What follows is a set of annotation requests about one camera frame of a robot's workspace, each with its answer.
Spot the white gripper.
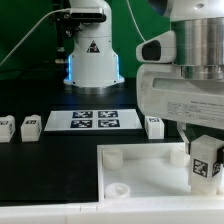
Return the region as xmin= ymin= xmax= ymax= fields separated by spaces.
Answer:
xmin=136 ymin=64 xmax=224 ymax=154

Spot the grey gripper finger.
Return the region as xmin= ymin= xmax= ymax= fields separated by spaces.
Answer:
xmin=216 ymin=146 xmax=224 ymax=171

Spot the white square tabletop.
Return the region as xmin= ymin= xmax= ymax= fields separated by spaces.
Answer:
xmin=96 ymin=142 xmax=224 ymax=203

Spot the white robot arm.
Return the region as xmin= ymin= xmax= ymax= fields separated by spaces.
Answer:
xmin=69 ymin=0 xmax=224 ymax=129

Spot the white marker sheet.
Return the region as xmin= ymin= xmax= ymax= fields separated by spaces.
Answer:
xmin=45 ymin=109 xmax=142 ymax=131

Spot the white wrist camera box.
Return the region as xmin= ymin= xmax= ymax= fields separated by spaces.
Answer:
xmin=136 ymin=31 xmax=176 ymax=64

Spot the white front obstacle wall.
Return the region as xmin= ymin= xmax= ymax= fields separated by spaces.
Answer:
xmin=0 ymin=197 xmax=224 ymax=224

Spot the white cable right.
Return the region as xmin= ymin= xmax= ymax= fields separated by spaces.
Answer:
xmin=124 ymin=0 xmax=148 ymax=44

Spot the white cable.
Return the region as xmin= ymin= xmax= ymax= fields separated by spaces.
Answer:
xmin=124 ymin=0 xmax=148 ymax=44
xmin=0 ymin=8 xmax=71 ymax=66

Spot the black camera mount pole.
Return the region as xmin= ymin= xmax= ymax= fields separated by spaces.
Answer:
xmin=51 ymin=0 xmax=80 ymax=64

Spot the white cable left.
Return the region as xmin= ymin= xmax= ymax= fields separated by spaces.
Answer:
xmin=0 ymin=8 xmax=71 ymax=66

